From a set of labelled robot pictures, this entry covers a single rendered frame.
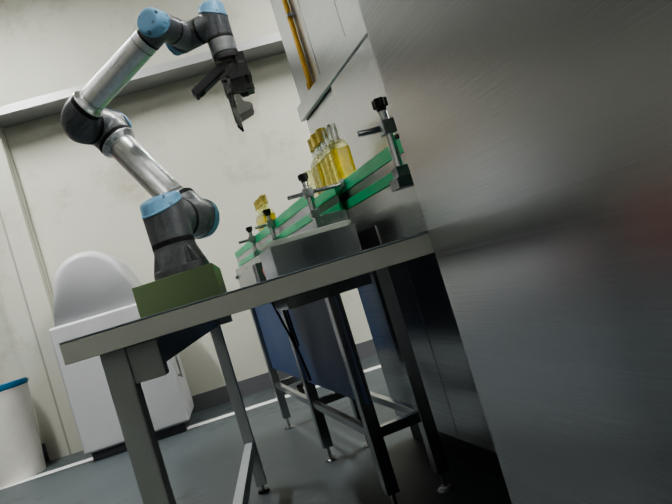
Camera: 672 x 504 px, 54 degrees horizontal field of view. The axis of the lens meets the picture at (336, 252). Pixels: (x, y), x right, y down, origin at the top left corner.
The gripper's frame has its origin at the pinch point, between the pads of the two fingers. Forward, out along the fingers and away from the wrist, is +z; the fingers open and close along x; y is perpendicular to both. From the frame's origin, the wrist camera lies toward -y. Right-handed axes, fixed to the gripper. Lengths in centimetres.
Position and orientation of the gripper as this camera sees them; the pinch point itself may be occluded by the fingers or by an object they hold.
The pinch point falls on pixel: (238, 125)
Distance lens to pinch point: 190.1
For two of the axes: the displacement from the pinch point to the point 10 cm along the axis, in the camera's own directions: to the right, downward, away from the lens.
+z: 2.9, 9.6, -0.2
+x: -0.6, 0.4, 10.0
